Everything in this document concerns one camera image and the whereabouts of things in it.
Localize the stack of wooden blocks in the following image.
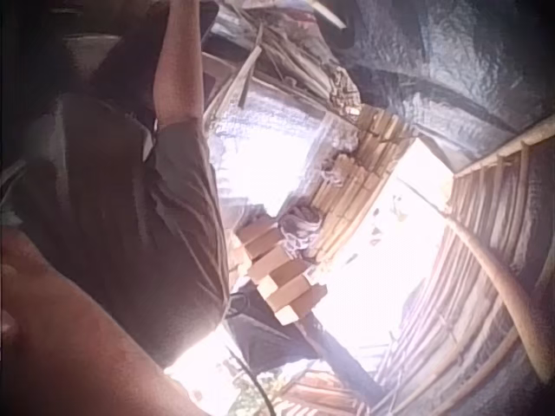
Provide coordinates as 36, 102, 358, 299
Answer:
232, 219, 329, 327

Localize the dark blue cloth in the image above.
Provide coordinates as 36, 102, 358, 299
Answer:
225, 281, 387, 400

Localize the bundle of dry sticks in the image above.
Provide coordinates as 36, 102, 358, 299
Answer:
236, 8, 363, 118

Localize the striped woven mat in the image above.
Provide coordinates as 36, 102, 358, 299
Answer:
272, 367, 374, 416

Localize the blue tarpaulin sheet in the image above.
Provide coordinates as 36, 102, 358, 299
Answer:
207, 0, 555, 174

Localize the curved bamboo pole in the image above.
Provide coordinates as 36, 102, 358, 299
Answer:
441, 207, 552, 382

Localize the bamboo slat wall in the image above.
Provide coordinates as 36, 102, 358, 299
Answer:
305, 106, 420, 272

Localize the black cable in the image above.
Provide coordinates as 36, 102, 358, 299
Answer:
225, 290, 278, 416

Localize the bamboo ladder frame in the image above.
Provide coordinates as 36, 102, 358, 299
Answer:
372, 119, 555, 416

